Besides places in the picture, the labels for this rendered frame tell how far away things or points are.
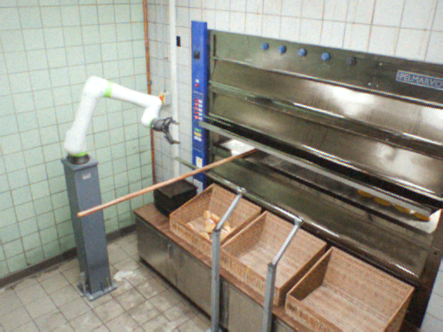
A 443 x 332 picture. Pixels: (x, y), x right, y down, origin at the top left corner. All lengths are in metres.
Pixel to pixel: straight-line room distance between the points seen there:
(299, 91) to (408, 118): 0.71
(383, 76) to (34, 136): 2.62
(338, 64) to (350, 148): 0.50
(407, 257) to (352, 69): 1.12
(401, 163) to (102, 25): 2.54
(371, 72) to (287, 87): 0.59
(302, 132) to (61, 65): 1.97
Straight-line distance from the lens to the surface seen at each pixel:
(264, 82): 2.85
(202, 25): 3.21
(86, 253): 3.45
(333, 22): 2.49
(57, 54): 3.53
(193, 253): 3.10
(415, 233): 2.53
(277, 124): 2.84
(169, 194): 3.39
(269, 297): 2.55
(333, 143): 2.60
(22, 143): 3.58
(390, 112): 2.38
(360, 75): 2.44
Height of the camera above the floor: 2.44
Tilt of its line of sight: 25 degrees down
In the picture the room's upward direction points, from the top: 1 degrees clockwise
